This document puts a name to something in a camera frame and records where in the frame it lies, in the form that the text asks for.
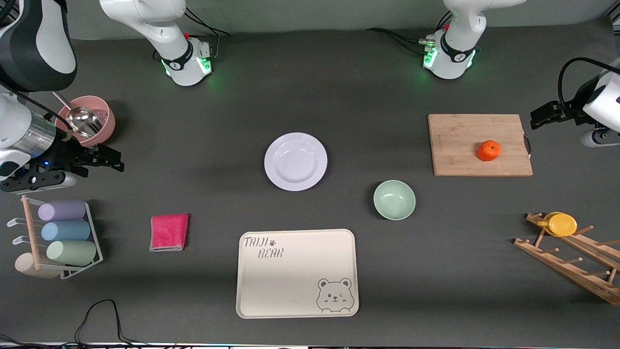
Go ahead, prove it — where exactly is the wooden cutting board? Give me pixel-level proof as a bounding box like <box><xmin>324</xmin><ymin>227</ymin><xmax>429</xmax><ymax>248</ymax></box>
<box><xmin>428</xmin><ymin>114</ymin><xmax>534</xmax><ymax>177</ymax></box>

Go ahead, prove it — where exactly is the black right arm base cable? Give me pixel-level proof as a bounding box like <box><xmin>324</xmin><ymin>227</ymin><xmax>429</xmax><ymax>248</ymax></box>
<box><xmin>153</xmin><ymin>7</ymin><xmax>231</xmax><ymax>61</ymax></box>

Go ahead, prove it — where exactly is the black left arm base cable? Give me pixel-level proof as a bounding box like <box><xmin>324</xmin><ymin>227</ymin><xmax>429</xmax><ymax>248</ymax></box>
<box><xmin>366</xmin><ymin>12</ymin><xmax>453</xmax><ymax>56</ymax></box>

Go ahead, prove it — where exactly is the pink bowl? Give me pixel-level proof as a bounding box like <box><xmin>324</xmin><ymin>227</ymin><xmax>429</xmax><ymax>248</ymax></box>
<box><xmin>56</xmin><ymin>95</ymin><xmax>116</xmax><ymax>147</ymax></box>

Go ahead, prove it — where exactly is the green cup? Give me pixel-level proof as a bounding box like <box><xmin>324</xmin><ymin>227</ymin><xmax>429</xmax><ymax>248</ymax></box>
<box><xmin>46</xmin><ymin>240</ymin><xmax>97</xmax><ymax>267</ymax></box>

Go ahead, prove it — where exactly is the white round plate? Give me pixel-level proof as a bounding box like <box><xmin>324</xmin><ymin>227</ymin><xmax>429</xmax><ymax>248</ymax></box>
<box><xmin>264</xmin><ymin>132</ymin><xmax>328</xmax><ymax>191</ymax></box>

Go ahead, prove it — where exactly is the wooden peg drying rack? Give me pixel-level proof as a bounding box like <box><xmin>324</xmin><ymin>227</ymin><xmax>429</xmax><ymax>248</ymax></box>
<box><xmin>513</xmin><ymin>212</ymin><xmax>620</xmax><ymax>305</ymax></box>

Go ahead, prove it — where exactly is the purple cup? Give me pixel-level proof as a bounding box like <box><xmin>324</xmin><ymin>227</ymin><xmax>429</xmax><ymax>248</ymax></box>
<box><xmin>38</xmin><ymin>200</ymin><xmax>87</xmax><ymax>222</ymax></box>

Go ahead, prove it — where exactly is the orange mandarin fruit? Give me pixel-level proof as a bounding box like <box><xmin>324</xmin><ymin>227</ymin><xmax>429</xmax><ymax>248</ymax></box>
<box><xmin>477</xmin><ymin>140</ymin><xmax>502</xmax><ymax>162</ymax></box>

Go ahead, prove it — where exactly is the metal scoop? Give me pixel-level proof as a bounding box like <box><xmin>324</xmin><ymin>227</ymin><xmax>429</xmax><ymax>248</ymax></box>
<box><xmin>52</xmin><ymin>91</ymin><xmax>104</xmax><ymax>142</ymax></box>

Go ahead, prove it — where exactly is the light green bowl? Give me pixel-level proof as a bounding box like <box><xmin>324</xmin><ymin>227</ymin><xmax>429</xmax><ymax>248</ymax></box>
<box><xmin>373</xmin><ymin>180</ymin><xmax>416</xmax><ymax>221</ymax></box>

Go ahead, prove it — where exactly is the beige cup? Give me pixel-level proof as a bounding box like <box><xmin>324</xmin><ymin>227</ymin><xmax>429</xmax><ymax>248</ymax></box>
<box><xmin>15</xmin><ymin>252</ymin><xmax>61</xmax><ymax>280</ymax></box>

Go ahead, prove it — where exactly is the beige bear print tray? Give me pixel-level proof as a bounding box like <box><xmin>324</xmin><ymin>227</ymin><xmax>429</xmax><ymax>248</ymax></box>
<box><xmin>236</xmin><ymin>229</ymin><xmax>359</xmax><ymax>319</ymax></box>

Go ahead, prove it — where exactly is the black cable on table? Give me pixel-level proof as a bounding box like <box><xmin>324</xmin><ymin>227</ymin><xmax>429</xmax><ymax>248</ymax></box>
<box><xmin>0</xmin><ymin>299</ymin><xmax>194</xmax><ymax>349</ymax></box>

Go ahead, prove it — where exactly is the black arm base cable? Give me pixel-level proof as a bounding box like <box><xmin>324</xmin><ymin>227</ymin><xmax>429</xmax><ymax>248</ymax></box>
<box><xmin>366</xmin><ymin>12</ymin><xmax>453</xmax><ymax>56</ymax></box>
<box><xmin>153</xmin><ymin>7</ymin><xmax>231</xmax><ymax>61</ymax></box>

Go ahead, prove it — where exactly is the yellow cup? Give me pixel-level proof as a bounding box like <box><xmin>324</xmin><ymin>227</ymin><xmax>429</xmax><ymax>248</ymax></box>
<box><xmin>538</xmin><ymin>212</ymin><xmax>578</xmax><ymax>238</ymax></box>

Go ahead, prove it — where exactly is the wooden rack rod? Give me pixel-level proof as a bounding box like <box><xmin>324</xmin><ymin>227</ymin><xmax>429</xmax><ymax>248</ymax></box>
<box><xmin>21</xmin><ymin>195</ymin><xmax>43</xmax><ymax>271</ymax></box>

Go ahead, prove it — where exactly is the pink folded cloth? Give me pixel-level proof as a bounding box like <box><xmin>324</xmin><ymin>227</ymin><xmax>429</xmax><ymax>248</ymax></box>
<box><xmin>150</xmin><ymin>214</ymin><xmax>189</xmax><ymax>252</ymax></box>

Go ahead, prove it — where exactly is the blue cup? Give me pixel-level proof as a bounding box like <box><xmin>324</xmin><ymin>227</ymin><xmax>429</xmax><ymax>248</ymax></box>
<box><xmin>41</xmin><ymin>221</ymin><xmax>91</xmax><ymax>242</ymax></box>

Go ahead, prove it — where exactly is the white wire cup rack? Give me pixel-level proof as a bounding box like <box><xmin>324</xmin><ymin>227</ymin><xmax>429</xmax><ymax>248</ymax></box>
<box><xmin>7</xmin><ymin>201</ymin><xmax>104</xmax><ymax>280</ymax></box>

